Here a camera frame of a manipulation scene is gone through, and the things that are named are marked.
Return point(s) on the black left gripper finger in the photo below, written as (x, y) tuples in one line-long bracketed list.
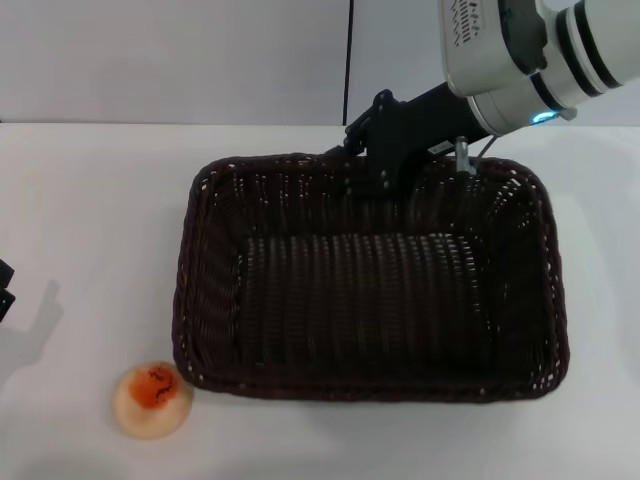
[(6, 304), (6, 274)]

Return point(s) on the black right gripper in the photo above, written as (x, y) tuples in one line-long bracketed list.
[(425, 125)]

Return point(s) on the black woven rectangular basket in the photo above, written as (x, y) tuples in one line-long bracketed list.
[(350, 310)]

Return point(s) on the steamed bun with orange spot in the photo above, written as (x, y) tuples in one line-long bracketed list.
[(150, 417)]

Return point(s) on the dark vertical wall strip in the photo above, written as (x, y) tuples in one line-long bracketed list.
[(348, 60)]

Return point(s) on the white vented wrist camera housing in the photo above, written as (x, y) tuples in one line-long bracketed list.
[(470, 50)]

